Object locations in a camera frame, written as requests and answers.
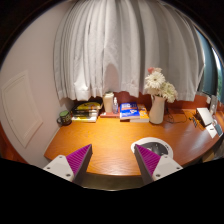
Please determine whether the window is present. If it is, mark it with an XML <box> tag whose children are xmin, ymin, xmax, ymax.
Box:
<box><xmin>196</xmin><ymin>29</ymin><xmax>224</xmax><ymax>101</ymax></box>

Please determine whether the white flat device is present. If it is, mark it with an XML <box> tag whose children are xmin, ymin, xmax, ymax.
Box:
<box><xmin>195</xmin><ymin>107</ymin><xmax>214</xmax><ymax>127</ymax></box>

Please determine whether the red thin book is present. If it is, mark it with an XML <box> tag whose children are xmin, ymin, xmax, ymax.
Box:
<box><xmin>99</xmin><ymin>111</ymin><xmax>120</xmax><ymax>119</ymax></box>

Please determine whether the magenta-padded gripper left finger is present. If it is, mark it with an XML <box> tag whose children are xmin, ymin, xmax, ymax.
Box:
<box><xmin>43</xmin><ymin>143</ymin><xmax>94</xmax><ymax>186</ymax></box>

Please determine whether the blue cover book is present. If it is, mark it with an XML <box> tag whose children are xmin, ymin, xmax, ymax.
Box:
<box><xmin>119</xmin><ymin>102</ymin><xmax>141</xmax><ymax>121</ymax></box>

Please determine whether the cream tumbler with lid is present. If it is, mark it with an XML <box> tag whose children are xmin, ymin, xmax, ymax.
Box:
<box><xmin>102</xmin><ymin>91</ymin><xmax>115</xmax><ymax>114</ymax></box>

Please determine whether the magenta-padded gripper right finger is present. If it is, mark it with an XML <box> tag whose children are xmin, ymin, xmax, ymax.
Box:
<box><xmin>133</xmin><ymin>143</ymin><xmax>184</xmax><ymax>185</ymax></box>

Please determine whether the cream ceramic vase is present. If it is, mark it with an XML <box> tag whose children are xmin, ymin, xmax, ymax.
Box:
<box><xmin>148</xmin><ymin>94</ymin><xmax>167</xmax><ymax>125</ymax></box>

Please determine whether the clear spray bottle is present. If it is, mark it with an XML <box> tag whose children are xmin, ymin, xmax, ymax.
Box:
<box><xmin>112</xmin><ymin>96</ymin><xmax>120</xmax><ymax>115</ymax></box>

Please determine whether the orange cover book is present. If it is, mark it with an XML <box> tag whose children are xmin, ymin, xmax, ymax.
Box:
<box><xmin>129</xmin><ymin>105</ymin><xmax>150</xmax><ymax>123</ymax></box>

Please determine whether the black and white mouse pad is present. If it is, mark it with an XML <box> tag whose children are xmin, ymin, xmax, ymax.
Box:
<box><xmin>130</xmin><ymin>136</ymin><xmax>174</xmax><ymax>159</ymax></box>

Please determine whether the black book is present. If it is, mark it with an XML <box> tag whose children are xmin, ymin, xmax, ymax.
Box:
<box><xmin>71</xmin><ymin>112</ymin><xmax>99</xmax><ymax>119</ymax></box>
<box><xmin>71</xmin><ymin>108</ymin><xmax>100</xmax><ymax>116</ymax></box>

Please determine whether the yellow cover book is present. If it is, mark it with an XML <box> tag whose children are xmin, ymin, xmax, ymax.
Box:
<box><xmin>75</xmin><ymin>101</ymin><xmax>102</xmax><ymax>112</ymax></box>

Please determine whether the dark green mug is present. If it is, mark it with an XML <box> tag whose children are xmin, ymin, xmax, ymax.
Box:
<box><xmin>56</xmin><ymin>109</ymin><xmax>73</xmax><ymax>127</ymax></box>

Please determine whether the white pleated curtain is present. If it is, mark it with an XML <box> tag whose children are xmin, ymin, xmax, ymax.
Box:
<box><xmin>53</xmin><ymin>0</ymin><xmax>206</xmax><ymax>103</ymax></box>

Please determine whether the black cable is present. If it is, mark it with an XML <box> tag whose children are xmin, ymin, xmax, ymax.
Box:
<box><xmin>165</xmin><ymin>111</ymin><xmax>189</xmax><ymax>124</ymax></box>

